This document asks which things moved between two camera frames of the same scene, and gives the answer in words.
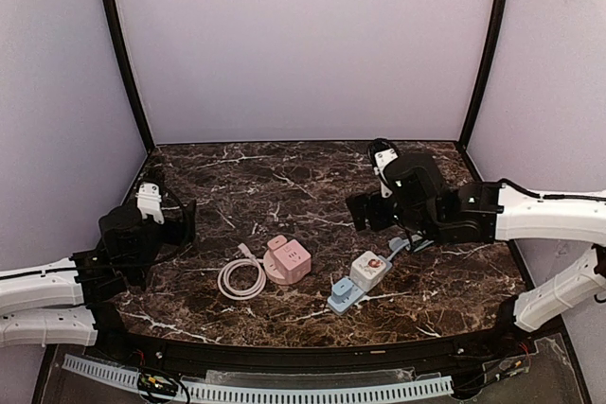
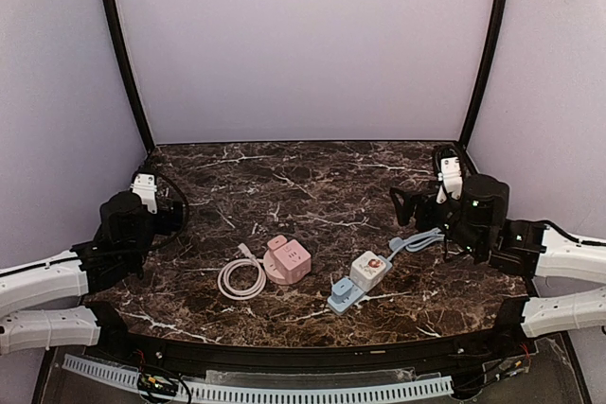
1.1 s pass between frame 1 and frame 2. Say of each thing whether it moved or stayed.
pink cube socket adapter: stayed
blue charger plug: stayed
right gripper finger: moved
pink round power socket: stayed
